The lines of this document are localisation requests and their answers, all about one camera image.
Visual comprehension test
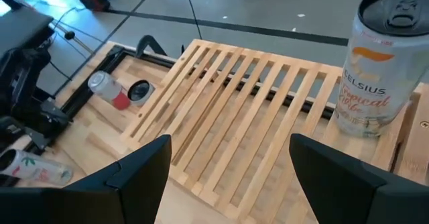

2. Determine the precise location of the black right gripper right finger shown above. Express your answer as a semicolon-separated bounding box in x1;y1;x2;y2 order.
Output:
289;133;429;224

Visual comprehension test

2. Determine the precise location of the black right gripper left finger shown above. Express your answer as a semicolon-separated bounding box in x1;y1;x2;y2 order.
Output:
0;133;173;224

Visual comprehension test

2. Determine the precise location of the white floral can black top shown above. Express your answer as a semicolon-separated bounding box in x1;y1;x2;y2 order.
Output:
0;148;74;187

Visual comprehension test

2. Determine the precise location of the white Celsius can black top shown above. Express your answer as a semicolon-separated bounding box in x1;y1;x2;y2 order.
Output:
334;0;429;138

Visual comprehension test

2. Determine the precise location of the grey can black top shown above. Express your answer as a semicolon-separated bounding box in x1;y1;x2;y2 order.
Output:
127;79;156;107

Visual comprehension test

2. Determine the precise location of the wooden slatted shelf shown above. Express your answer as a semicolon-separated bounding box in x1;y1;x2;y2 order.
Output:
119;38;429;224

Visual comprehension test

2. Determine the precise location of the red white Spindrift can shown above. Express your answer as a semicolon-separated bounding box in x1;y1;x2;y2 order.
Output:
87;70;131;111

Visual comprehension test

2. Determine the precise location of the large black clamp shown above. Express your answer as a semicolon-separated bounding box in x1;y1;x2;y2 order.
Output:
135;34;168;59

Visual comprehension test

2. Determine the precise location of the metal rod black knob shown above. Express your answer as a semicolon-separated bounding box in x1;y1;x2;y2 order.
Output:
52;19;95;56

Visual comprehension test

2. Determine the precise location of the black desk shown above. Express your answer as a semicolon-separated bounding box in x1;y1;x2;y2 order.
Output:
0;0;55;59

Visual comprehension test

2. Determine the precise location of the long black floor cable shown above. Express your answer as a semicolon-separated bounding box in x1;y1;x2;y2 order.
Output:
182;0;203;40

